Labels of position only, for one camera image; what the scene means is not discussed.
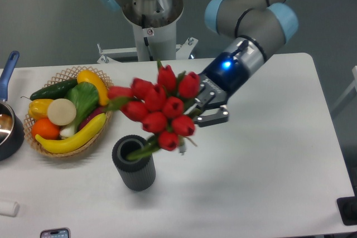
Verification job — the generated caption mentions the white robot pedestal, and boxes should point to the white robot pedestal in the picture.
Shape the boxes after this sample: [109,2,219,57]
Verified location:
[122,0,184,61]

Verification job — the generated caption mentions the yellow squash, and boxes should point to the yellow squash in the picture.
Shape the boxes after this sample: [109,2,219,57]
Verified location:
[77,70,109,106]

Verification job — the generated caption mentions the yellow banana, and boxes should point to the yellow banana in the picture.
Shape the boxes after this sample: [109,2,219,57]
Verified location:
[35,113,107,154]

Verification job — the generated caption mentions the green bok choy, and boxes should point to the green bok choy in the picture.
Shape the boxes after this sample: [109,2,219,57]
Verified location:
[60,82,99,139]

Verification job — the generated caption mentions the dark saucepan blue handle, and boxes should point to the dark saucepan blue handle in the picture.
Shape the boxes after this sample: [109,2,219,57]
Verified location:
[1,51,24,161]

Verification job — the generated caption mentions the purple eggplant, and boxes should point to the purple eggplant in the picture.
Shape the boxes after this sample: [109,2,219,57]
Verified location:
[78,106,105,130]

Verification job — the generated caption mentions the green cucumber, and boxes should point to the green cucumber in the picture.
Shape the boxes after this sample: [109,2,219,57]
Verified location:
[21,79,78,101]

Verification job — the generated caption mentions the white furniture at right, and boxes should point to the white furniture at right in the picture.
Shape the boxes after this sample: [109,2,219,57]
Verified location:
[330,66,356,118]

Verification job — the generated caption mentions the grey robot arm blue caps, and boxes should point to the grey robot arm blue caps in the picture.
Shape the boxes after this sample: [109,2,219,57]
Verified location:
[100,0,298,127]

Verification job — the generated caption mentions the white cylindrical object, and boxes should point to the white cylindrical object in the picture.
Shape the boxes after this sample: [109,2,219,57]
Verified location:
[0,200,20,217]

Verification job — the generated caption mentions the red tulip bouquet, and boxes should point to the red tulip bouquet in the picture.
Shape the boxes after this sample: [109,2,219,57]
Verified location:
[107,62,201,161]

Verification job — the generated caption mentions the orange fruit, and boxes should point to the orange fruit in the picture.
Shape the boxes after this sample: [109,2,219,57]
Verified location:
[31,118,60,140]

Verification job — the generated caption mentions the smartphone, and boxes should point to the smartphone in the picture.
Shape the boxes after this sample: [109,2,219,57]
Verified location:
[40,227,70,238]

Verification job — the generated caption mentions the dark grey ribbed vase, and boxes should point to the dark grey ribbed vase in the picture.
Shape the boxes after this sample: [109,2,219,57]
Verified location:
[112,135,156,191]

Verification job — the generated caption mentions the black device at edge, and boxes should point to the black device at edge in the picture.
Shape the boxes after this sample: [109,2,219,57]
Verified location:
[336,196,356,226]

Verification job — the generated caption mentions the beige round disc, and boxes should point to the beige round disc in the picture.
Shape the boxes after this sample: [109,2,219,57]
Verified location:
[47,99,76,126]

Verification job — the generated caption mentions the yellow bell pepper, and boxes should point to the yellow bell pepper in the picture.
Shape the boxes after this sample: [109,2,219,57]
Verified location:
[28,99,54,120]

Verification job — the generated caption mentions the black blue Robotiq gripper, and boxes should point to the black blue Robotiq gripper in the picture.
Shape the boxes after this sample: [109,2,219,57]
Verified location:
[194,53,246,128]

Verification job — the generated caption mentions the white metal base frame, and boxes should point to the white metal base frame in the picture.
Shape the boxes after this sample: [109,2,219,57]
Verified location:
[97,37,199,64]

